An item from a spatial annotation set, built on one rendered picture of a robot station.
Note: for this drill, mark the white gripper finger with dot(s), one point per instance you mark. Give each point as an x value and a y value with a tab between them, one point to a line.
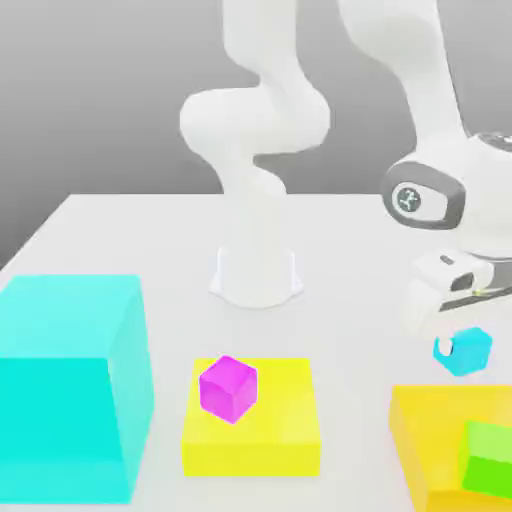
444	347

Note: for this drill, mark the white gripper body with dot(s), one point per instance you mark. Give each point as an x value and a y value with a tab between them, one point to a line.
424	316

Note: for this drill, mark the small blue cube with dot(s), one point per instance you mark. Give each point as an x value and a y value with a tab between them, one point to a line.
470	352

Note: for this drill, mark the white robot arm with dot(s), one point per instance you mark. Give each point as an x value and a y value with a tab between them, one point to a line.
256	120

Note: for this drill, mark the small green cube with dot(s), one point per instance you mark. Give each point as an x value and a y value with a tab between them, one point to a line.
490	464

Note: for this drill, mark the small magenta cube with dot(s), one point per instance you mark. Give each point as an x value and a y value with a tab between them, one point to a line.
228	390

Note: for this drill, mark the large orange box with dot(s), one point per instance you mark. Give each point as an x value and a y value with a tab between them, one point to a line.
428	432

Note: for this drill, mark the large yellow box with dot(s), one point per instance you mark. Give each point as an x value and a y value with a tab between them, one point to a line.
280	436

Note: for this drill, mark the large cyan box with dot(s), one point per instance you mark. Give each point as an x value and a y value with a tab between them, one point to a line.
60	400

